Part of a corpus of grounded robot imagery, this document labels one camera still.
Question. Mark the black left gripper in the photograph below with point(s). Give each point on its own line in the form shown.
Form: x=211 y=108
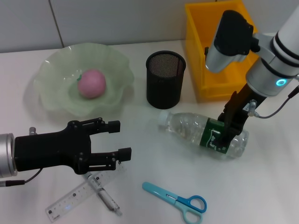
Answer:
x=49 y=148

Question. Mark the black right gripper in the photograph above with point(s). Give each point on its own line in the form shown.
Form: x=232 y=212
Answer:
x=240 y=109

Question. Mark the clear green-label water bottle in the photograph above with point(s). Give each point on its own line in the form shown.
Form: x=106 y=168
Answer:
x=182 y=126

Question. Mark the pink peach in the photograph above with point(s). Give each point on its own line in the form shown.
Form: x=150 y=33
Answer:
x=92 y=84

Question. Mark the grey clear pen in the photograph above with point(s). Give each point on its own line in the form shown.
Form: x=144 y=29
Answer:
x=105 y=198

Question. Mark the blue capped scissors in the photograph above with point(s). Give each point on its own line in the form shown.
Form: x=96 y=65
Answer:
x=158 y=191

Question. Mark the clear plastic ruler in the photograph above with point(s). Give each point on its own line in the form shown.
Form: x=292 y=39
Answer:
x=70 y=198

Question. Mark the black mesh pen cup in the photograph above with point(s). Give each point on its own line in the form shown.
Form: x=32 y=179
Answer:
x=163 y=88

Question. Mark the pale green glass fruit plate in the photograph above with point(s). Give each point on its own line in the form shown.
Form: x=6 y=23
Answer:
x=58 y=70

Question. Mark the yellow plastic storage bin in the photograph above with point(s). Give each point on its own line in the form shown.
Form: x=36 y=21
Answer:
x=196 y=46

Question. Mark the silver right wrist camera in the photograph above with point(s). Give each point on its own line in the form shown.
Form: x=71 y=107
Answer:
x=224 y=42

